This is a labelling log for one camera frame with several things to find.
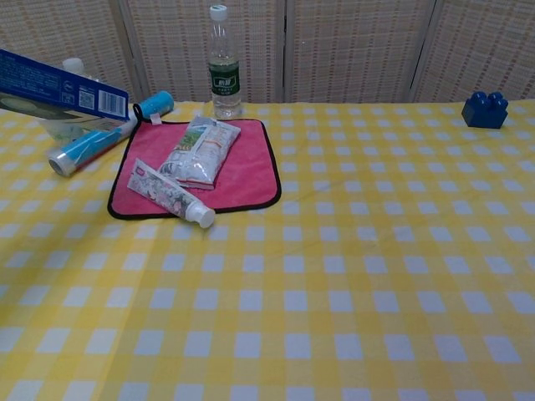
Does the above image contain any yellow white checkered tablecloth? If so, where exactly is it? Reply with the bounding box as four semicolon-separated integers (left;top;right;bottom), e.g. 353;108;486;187
0;99;535;401

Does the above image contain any white floral tube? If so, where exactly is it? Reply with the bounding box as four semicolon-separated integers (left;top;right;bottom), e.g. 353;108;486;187
126;157;217;230

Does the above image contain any clear bottle with green label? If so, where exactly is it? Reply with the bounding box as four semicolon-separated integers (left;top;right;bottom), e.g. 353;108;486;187
207;3;243;120

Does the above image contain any small clear bottle white cap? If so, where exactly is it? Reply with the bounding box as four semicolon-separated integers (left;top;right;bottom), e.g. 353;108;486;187
61;57;126;137

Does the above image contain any blue toothpaste box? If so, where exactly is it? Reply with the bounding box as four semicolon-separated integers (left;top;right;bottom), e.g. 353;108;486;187
0;48;130;122

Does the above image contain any blue white cling film roll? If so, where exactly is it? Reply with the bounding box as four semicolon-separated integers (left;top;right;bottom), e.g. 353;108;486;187
47;90;175;176

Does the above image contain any beige woven folding screen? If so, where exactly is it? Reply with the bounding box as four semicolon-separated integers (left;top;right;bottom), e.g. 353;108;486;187
0;0;535;105

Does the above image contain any blue building block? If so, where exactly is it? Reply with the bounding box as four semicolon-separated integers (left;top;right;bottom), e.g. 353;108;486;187
461;91;510;129

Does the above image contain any pink cloth with black edge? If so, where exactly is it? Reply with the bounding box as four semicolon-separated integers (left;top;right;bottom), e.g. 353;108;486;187
107;103;283;221

